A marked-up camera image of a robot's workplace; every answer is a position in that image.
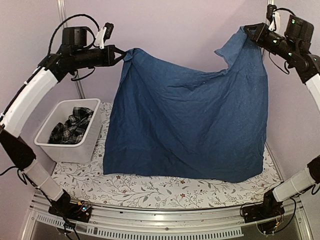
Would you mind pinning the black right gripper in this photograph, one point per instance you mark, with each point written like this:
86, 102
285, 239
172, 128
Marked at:
259, 37

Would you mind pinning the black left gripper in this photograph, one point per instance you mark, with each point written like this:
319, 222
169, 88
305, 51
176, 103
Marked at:
109, 59

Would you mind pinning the teal blue garment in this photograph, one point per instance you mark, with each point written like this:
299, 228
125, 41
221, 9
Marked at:
172, 121

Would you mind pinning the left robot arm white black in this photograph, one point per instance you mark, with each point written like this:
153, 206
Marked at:
50, 71

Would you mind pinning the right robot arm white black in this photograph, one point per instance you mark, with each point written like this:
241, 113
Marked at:
294, 48

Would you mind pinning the white plastic laundry bin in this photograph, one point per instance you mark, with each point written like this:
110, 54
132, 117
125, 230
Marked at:
80, 153

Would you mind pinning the black white plaid garment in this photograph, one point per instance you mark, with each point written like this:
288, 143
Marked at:
73, 130

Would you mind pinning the floral patterned table cloth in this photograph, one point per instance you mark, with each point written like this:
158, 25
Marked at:
86, 182

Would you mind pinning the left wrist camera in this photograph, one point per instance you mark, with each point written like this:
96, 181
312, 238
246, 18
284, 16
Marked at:
82, 37

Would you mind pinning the left aluminium frame post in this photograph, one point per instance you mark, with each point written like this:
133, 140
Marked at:
63, 16

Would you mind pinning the aluminium front rail base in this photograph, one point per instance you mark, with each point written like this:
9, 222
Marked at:
123, 223

